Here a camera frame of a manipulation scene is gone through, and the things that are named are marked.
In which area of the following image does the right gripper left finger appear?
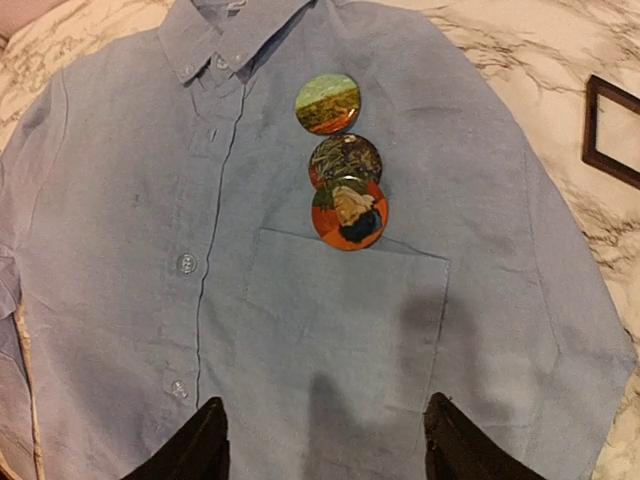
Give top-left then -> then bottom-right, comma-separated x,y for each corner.
123,397 -> 230,480

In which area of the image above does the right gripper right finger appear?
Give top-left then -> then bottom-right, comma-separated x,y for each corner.
423,392 -> 543,480

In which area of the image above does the blue button-up shirt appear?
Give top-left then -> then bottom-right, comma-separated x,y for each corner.
1,1 -> 637,479

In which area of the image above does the orange portrait round brooch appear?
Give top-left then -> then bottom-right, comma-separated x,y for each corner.
311,176 -> 389,251

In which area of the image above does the dark floral round brooch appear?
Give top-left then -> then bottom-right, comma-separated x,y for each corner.
308,134 -> 383,189

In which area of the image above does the upright black frame box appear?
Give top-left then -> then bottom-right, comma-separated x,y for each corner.
581,74 -> 639,189

